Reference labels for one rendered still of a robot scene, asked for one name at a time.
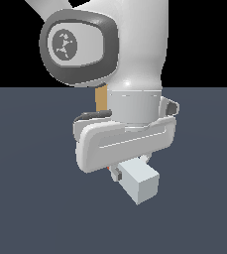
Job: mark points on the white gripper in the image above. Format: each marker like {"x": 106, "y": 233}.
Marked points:
{"x": 125, "y": 145}

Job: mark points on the small red peg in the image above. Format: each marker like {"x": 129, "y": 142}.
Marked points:
{"x": 108, "y": 168}

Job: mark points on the tan wooden box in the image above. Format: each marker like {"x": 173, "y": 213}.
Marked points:
{"x": 101, "y": 97}

